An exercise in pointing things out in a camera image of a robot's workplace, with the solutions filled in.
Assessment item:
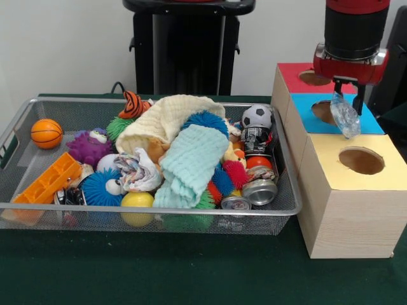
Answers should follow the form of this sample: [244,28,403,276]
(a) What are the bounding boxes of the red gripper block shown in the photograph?
[313,44,389,116]

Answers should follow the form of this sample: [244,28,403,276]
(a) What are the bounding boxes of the light blue waffle cloth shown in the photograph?
[153,124,230,209]

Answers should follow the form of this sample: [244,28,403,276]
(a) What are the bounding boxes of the cream waffle cloth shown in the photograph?
[116,95,239,156]

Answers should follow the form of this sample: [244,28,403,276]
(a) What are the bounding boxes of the orange plastic toy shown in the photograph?
[11,151,83,207]

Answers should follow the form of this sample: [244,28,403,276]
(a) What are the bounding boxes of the shallow clear mesh bin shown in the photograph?
[0,95,304,236]

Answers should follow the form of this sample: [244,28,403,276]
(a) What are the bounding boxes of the black flat panel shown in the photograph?
[368,5,407,118]

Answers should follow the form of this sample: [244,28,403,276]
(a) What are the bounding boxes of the green cloth side table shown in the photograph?
[385,102,407,142]

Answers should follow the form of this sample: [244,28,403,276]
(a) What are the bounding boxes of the black and white soccer ball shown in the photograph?
[242,104,275,128]

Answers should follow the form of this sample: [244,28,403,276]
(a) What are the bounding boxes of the orange striped tiger toy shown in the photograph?
[119,91,154,120]

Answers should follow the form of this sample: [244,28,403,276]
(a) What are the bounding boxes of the yellow ball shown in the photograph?
[121,192,156,227]

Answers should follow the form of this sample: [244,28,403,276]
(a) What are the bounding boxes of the dark green table cloth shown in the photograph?
[0,93,407,305]

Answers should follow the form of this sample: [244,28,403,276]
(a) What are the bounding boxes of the purple spiky ball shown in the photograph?
[66,129,115,169]

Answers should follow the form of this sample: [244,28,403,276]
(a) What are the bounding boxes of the blue spiky ball with eyes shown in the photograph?
[81,169,127,207]

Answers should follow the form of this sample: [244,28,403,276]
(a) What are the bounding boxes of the orange basketball toy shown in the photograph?
[31,119,64,150]

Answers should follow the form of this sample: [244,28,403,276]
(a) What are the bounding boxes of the black pedestal stand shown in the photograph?
[123,0,256,96]

